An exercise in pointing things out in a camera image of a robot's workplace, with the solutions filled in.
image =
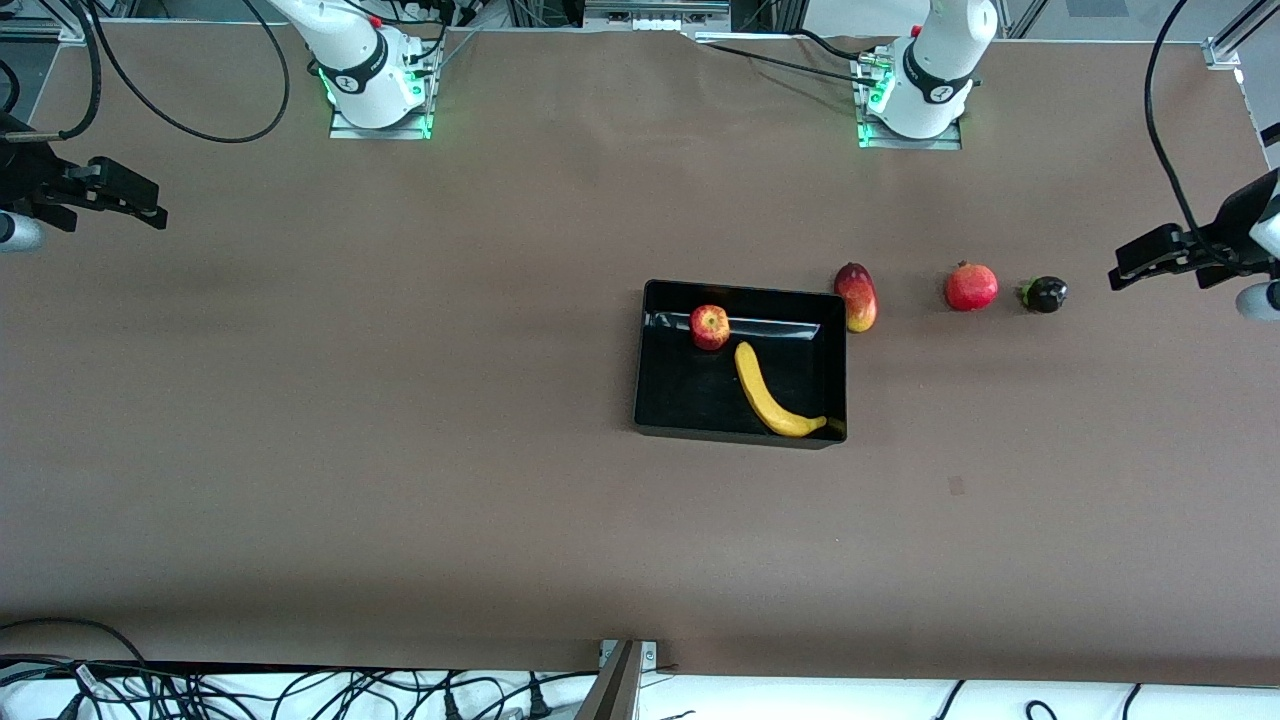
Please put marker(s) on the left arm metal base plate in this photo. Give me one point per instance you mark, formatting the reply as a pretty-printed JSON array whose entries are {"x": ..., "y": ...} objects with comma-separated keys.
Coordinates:
[{"x": 910, "y": 143}]

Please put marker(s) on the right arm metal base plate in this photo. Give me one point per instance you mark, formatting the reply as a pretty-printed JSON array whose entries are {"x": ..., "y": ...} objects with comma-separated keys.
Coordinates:
[{"x": 380, "y": 133}]

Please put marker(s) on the yellow banana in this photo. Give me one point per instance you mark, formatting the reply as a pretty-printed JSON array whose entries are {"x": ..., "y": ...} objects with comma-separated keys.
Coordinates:
[{"x": 760, "y": 395}]

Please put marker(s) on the black plastic box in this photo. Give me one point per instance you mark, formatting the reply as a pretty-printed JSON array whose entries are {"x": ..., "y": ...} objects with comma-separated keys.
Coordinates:
[{"x": 690, "y": 400}]

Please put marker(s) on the silver aluminium rail block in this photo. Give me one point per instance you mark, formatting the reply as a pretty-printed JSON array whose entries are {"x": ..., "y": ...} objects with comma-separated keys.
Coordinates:
[{"x": 655, "y": 12}]

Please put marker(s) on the dark purple eggplant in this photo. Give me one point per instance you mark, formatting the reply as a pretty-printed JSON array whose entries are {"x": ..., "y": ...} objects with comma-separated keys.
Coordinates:
[{"x": 1044, "y": 295}]

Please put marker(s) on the brown table cover sheet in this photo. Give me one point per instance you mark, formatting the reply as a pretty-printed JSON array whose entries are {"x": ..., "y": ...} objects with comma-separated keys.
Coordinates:
[{"x": 300, "y": 400}]

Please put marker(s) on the red yellow mango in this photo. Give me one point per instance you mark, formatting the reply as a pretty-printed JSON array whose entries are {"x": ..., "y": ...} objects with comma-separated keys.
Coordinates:
[{"x": 856, "y": 298}]

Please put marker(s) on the red pomegranate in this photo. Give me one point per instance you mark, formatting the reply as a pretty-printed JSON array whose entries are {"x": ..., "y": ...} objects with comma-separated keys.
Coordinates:
[{"x": 971, "y": 287}]

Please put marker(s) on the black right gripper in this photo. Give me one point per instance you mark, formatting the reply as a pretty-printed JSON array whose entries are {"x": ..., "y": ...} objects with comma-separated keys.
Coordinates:
[{"x": 30, "y": 178}]

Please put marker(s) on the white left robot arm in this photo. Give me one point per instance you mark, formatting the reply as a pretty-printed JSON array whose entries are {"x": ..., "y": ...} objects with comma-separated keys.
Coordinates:
[{"x": 935, "y": 70}]

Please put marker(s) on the red yellow apple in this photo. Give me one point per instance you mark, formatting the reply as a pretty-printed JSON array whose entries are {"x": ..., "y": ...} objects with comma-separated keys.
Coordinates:
[{"x": 710, "y": 328}]

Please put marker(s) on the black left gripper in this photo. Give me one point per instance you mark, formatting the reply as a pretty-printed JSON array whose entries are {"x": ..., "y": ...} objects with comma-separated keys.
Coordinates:
[{"x": 1237, "y": 232}]

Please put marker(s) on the aluminium corner profile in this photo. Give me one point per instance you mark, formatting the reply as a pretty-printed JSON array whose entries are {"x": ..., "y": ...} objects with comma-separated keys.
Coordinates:
[
  {"x": 1225, "y": 52},
  {"x": 60, "y": 28}
]

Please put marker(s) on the silver mount bracket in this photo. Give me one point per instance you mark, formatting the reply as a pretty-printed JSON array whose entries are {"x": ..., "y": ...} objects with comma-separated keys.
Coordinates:
[{"x": 648, "y": 655}]

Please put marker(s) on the dark camera mount pole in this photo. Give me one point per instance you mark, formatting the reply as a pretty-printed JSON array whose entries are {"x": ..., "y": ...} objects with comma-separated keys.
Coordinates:
[{"x": 615, "y": 690}]

